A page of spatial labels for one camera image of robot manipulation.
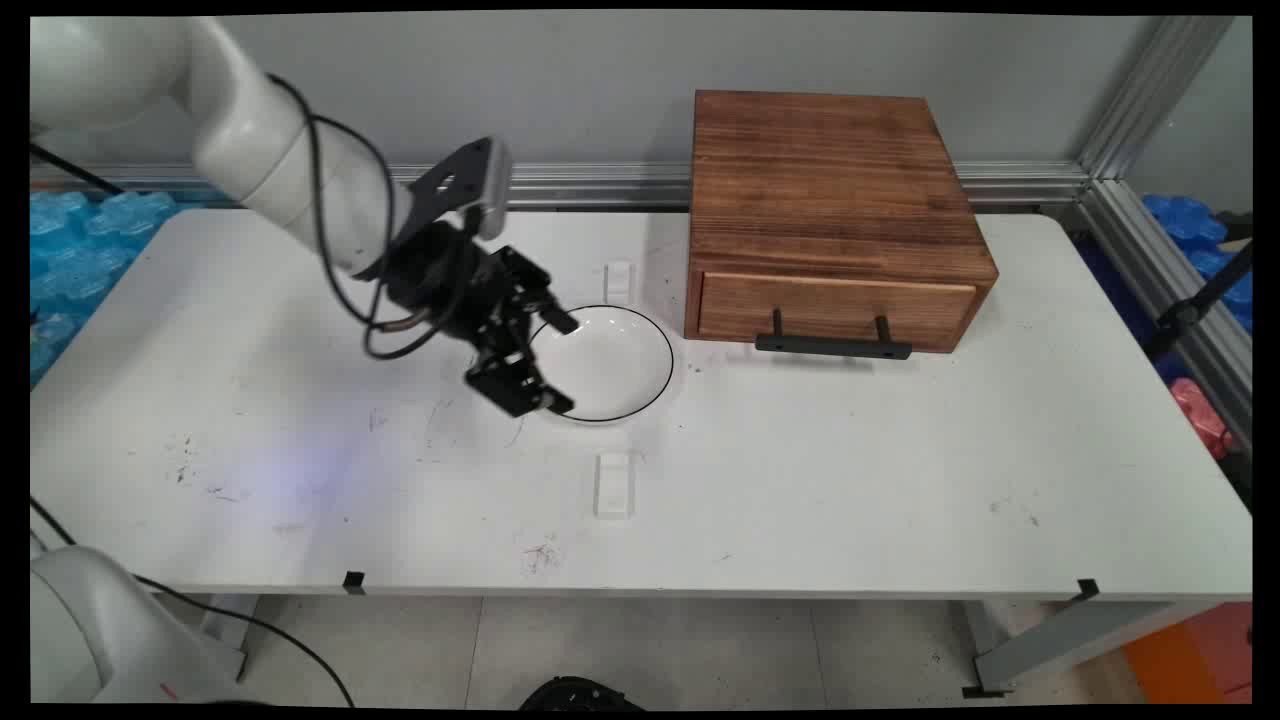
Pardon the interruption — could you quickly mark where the white plate with black rim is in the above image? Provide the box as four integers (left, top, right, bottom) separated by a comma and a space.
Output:
528, 304, 676, 424

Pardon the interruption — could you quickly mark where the black drawer handle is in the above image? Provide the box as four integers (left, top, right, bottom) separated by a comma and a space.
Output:
754, 308, 914, 362

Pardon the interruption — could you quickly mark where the black tripod stand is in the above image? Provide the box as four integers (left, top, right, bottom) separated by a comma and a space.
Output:
1140, 238, 1253, 363

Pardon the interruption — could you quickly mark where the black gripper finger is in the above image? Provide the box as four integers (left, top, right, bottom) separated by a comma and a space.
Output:
498, 245, 582, 337
464, 320, 577, 420

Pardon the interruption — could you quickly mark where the grey table leg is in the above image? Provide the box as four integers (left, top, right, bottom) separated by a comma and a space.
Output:
961, 598, 1243, 700
195, 595, 263, 653

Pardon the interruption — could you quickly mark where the pink bubble wrap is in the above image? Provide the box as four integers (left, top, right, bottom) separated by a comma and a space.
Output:
1168, 377, 1238, 462

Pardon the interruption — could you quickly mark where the blue bubble wrap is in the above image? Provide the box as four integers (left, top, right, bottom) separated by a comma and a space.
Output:
1140, 192, 1253, 337
30, 189, 183, 387

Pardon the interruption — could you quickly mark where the black device on floor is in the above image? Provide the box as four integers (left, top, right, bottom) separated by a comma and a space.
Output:
517, 675, 647, 712

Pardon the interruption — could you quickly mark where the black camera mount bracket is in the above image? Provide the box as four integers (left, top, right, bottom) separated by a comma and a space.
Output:
405, 140, 493, 229

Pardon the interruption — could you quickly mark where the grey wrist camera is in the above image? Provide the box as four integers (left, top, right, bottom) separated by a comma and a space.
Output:
468, 138, 513, 241

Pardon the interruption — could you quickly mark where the dark brown wooden cabinet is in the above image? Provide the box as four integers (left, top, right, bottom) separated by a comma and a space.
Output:
684, 90, 1000, 354

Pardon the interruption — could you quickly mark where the black cable behind arm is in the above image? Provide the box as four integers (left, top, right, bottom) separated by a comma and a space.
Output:
30, 142, 128, 197

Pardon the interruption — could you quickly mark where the wooden door panel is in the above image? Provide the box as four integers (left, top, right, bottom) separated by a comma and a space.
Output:
698, 271, 978, 349

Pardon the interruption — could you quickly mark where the white second robot base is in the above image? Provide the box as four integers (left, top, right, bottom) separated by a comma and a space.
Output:
30, 544, 253, 707

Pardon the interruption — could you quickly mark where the aluminium frame rail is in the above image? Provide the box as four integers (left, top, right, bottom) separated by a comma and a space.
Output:
1075, 15, 1238, 183
1072, 178, 1253, 453

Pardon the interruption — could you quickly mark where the orange box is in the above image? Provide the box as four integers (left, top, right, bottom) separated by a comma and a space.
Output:
1120, 600, 1253, 706

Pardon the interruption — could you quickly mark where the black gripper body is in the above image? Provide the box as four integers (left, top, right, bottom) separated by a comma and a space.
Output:
380, 220, 523, 347

